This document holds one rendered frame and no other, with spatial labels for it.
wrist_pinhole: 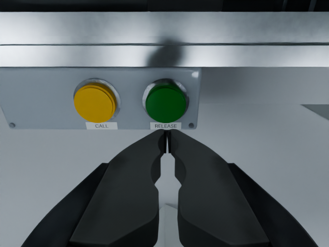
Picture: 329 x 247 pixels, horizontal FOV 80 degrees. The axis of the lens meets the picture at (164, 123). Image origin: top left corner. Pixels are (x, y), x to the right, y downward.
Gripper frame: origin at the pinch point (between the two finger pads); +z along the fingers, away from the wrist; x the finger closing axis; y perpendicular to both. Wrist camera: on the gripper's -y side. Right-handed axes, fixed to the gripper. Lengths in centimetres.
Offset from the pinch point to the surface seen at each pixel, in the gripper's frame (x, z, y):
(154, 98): -1.1, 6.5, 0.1
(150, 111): -1.6, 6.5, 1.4
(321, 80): 23.1, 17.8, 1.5
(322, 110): 99, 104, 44
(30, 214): -30.1, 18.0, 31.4
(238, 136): 12.5, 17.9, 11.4
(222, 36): 5.1, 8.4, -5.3
